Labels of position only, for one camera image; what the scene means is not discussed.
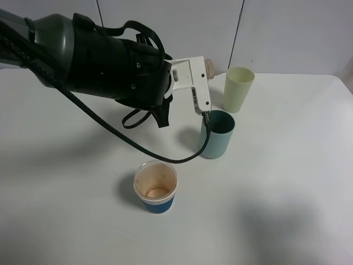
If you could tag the teal plastic cup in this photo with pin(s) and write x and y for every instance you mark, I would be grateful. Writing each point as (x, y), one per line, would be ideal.
(222, 125)

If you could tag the pale yellow plastic cup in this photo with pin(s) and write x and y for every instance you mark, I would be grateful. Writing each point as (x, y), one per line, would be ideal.
(237, 85)

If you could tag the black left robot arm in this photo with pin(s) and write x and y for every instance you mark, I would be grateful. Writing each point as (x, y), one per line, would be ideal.
(49, 41)

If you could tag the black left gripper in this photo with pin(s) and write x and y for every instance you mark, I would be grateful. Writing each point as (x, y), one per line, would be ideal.
(127, 64)

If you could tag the blue sleeved clear cup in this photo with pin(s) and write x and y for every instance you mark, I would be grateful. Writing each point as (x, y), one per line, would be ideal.
(155, 183)

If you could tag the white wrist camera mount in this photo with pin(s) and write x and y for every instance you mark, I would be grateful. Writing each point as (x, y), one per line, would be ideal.
(190, 73)

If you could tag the plastic drink bottle with label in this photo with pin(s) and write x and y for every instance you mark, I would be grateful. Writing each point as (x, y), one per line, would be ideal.
(210, 69)

